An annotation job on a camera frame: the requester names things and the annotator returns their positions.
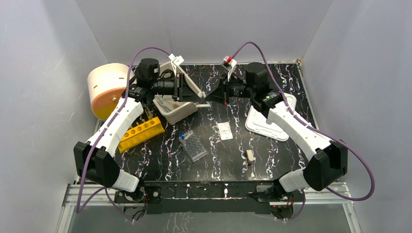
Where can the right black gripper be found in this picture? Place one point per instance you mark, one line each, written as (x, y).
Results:
(219, 94)

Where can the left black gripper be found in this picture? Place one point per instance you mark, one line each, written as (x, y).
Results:
(180, 88)

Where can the beige plastic bin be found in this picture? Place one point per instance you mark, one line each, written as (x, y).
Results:
(186, 107)

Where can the white paper packet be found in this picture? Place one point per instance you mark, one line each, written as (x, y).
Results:
(225, 131)

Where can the yellow test tube rack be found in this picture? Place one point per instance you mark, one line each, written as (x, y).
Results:
(140, 134)

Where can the clear acrylic tube rack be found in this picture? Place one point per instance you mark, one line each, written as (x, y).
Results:
(193, 147)

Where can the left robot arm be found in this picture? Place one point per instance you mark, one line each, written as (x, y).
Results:
(95, 158)

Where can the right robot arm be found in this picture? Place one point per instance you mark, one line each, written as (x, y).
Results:
(327, 158)

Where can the cream and orange cylinder appliance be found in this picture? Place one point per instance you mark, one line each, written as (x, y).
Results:
(106, 83)

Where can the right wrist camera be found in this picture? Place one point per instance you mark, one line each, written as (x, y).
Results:
(229, 64)

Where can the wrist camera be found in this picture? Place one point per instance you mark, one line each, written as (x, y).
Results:
(175, 62)
(229, 64)

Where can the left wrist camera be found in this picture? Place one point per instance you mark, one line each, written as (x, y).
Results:
(175, 62)

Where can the black mounting base rail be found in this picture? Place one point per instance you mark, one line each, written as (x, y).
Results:
(260, 197)

